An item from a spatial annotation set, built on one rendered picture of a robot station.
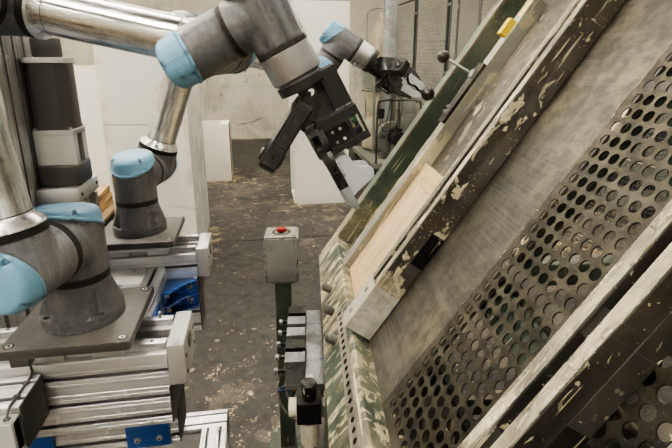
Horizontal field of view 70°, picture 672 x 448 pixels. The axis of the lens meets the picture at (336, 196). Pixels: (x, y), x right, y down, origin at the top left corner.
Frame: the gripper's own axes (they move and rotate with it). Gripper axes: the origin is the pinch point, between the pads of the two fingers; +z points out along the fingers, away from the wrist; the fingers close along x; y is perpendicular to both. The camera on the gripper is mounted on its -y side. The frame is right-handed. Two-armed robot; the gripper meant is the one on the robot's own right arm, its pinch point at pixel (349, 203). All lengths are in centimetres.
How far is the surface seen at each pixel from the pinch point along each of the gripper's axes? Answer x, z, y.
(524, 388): -26.9, 20.0, 6.9
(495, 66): 62, 8, 56
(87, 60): 861, -156, -267
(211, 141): 540, 37, -103
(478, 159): 25.8, 14.8, 29.4
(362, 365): 16.8, 39.8, -13.8
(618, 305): -29.9, 13.2, 18.8
